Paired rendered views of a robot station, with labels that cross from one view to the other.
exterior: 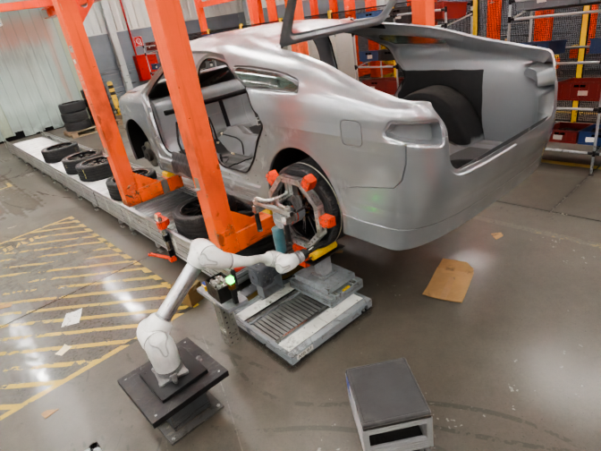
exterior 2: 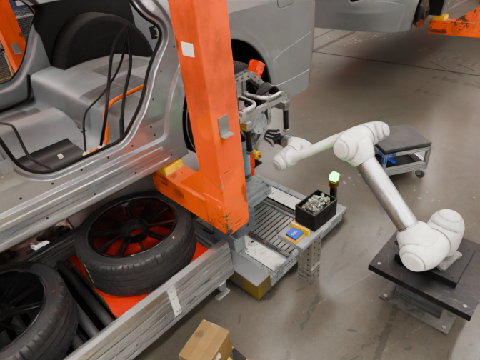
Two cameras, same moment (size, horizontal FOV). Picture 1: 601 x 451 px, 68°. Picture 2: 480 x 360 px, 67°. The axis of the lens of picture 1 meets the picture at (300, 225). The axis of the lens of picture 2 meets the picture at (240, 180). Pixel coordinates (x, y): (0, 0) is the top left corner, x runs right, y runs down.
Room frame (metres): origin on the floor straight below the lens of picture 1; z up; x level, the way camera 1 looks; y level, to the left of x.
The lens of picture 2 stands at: (3.20, 2.13, 1.84)
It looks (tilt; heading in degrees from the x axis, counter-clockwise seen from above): 35 degrees down; 266
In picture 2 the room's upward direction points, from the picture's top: 6 degrees counter-clockwise
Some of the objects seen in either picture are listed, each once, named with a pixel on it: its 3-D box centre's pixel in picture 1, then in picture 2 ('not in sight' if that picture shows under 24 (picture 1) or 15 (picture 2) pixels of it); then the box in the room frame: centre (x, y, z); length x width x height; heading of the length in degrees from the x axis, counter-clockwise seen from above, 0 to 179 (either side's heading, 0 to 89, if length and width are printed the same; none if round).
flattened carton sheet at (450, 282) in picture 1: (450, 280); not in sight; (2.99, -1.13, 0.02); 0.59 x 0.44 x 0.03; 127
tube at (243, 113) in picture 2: (270, 191); (240, 99); (2.99, 0.17, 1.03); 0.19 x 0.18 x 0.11; 127
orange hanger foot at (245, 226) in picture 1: (256, 216); (186, 175); (3.37, 0.35, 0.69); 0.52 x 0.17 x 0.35; 127
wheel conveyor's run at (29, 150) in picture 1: (61, 159); not in sight; (8.92, 4.49, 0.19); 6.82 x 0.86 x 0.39; 37
